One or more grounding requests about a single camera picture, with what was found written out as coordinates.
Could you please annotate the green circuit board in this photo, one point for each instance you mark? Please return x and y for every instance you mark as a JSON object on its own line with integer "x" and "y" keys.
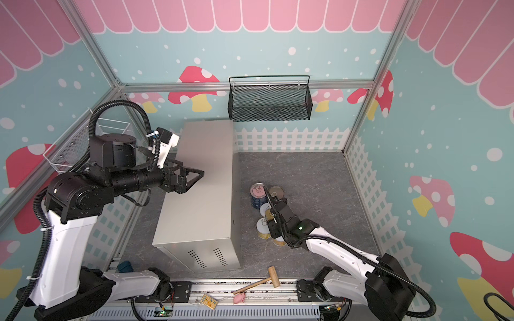
{"x": 163, "y": 312}

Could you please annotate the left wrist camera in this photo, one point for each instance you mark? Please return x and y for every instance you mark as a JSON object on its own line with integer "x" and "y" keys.
{"x": 162, "y": 141}

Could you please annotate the dark blue tomato can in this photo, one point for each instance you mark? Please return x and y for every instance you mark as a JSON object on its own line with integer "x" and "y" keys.
{"x": 277, "y": 192}

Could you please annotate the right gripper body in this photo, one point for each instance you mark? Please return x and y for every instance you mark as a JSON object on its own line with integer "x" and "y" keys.
{"x": 279, "y": 219}

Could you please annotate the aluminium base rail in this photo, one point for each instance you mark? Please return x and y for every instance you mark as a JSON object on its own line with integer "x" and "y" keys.
{"x": 293, "y": 300}

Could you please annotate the grey metal counter cabinet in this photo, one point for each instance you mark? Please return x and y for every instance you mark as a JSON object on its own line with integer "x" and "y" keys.
{"x": 200, "y": 229}

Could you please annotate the wooden toy mallet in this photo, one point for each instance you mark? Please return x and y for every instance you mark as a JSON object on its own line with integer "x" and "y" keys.
{"x": 272, "y": 278}

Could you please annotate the black mesh wall basket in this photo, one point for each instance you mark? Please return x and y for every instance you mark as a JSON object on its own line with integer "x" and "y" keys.
{"x": 270, "y": 98}

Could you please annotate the yellow toy block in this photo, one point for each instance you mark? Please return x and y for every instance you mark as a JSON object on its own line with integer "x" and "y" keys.
{"x": 209, "y": 301}

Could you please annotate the teal sponge block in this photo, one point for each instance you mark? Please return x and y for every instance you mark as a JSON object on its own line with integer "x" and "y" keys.
{"x": 125, "y": 267}

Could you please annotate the small yellow can white lid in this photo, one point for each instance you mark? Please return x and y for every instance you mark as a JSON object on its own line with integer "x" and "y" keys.
{"x": 279, "y": 241}
{"x": 263, "y": 208}
{"x": 262, "y": 228}

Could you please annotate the white mesh wall basket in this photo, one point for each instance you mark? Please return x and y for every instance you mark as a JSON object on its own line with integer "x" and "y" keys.
{"x": 72, "y": 145}

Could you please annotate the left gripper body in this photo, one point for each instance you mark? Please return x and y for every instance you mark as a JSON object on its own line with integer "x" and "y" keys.
{"x": 168, "y": 184}

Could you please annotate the pink pig toy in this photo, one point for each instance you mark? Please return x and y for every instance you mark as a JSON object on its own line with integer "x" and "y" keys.
{"x": 239, "y": 298}

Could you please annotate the gold sardine tin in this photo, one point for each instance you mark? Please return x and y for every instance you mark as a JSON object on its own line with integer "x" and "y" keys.
{"x": 269, "y": 216}

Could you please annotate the blue soup can pink lid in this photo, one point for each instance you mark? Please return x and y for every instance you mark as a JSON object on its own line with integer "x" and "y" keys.
{"x": 258, "y": 195}

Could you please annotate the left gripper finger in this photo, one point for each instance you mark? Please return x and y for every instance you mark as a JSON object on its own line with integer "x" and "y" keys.
{"x": 190, "y": 177}
{"x": 172, "y": 163}

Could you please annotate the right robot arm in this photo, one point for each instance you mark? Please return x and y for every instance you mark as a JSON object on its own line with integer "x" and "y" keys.
{"x": 379, "y": 282}

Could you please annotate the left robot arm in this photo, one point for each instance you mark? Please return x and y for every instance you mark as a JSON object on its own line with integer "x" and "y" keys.
{"x": 60, "y": 286}

